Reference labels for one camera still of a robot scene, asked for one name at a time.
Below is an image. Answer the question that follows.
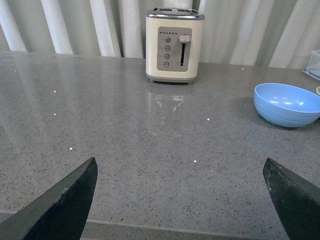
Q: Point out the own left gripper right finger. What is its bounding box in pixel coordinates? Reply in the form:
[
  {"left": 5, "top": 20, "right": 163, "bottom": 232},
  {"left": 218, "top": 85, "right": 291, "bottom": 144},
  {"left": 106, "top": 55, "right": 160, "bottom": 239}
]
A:
[{"left": 262, "top": 158, "right": 320, "bottom": 240}]

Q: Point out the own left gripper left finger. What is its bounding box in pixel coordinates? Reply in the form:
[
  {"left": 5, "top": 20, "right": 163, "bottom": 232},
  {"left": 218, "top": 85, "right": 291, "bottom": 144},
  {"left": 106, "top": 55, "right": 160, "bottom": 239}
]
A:
[{"left": 0, "top": 157, "right": 98, "bottom": 240}]

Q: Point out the blue bowl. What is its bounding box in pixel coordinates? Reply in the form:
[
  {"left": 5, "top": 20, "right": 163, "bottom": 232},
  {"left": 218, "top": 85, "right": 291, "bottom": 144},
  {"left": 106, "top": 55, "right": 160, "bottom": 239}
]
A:
[{"left": 254, "top": 82, "right": 320, "bottom": 128}]

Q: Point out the blue-rimmed container lid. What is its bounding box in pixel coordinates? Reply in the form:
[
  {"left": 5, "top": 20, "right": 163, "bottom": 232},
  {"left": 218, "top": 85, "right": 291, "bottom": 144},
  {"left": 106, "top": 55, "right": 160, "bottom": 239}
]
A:
[{"left": 302, "top": 69, "right": 320, "bottom": 80}]

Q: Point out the clear plastic container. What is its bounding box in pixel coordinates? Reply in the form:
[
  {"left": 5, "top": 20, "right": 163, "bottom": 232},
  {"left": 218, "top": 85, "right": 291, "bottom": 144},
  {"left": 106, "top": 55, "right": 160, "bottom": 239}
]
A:
[{"left": 306, "top": 50, "right": 320, "bottom": 77}]

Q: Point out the cream two-slot toaster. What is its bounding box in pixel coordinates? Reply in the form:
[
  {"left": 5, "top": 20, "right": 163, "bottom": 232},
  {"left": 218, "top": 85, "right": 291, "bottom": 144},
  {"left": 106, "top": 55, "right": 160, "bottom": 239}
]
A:
[{"left": 145, "top": 7, "right": 205, "bottom": 84}]

